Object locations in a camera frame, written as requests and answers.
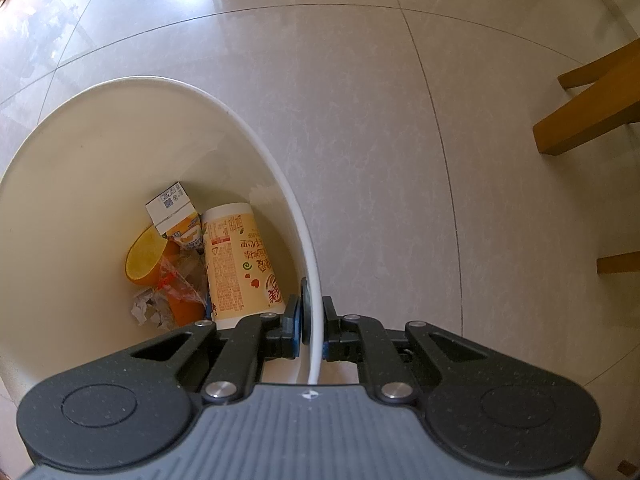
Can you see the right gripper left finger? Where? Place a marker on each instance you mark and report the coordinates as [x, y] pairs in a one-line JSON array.
[[190, 399]]

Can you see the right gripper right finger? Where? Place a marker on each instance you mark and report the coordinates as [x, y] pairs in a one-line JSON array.
[[488, 410]]

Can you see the white paper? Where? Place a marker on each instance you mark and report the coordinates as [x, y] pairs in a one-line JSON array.
[[150, 307]]

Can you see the clear plastic wrapper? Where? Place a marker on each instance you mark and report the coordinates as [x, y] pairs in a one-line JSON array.
[[183, 280]]

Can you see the orange plastic cup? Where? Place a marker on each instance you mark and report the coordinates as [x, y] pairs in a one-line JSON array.
[[142, 268]]

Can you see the beige milk tea cup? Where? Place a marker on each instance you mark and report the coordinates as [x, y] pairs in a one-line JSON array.
[[241, 279]]

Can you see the small milk carton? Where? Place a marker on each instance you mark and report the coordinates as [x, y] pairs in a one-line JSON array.
[[175, 217]]

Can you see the white plastic waste bin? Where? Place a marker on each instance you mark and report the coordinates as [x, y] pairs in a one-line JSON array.
[[73, 201]]

